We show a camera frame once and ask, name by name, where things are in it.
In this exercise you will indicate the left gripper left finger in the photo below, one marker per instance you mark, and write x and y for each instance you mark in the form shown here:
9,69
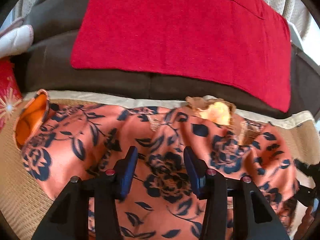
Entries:
114,184

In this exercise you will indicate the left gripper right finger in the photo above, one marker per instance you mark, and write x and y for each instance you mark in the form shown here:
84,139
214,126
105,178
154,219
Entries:
209,185

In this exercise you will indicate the orange black floral garment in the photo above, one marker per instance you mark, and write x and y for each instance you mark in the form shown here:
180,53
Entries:
58,142

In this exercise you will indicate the woven rattan mat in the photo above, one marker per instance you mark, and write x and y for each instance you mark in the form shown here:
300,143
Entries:
23,203

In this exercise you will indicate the red gift box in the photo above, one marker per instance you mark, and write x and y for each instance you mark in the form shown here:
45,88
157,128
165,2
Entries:
10,96

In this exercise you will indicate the red knitted cloth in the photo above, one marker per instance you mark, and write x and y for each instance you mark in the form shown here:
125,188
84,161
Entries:
240,43

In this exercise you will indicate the white padded cushion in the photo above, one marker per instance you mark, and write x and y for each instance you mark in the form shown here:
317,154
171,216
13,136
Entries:
17,41

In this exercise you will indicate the dark brown sofa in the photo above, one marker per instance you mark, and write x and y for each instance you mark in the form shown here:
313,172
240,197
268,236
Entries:
47,65

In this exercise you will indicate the cream dotted curtain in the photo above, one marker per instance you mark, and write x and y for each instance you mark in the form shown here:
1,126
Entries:
295,12

